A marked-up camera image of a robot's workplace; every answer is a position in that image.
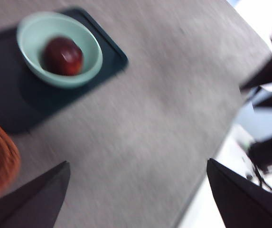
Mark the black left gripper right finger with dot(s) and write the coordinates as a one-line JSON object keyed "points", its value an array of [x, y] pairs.
{"points": [[245, 204]]}

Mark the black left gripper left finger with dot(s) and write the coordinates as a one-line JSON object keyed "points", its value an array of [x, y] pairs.
{"points": [[31, 204]]}

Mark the dark red plum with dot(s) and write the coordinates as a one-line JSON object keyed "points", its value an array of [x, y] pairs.
{"points": [[62, 57]]}

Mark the teal ribbed bowl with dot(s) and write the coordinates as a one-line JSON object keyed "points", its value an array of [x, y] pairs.
{"points": [[36, 31]]}

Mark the black rectangular tray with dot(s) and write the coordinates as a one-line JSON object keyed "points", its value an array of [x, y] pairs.
{"points": [[5, 99]]}

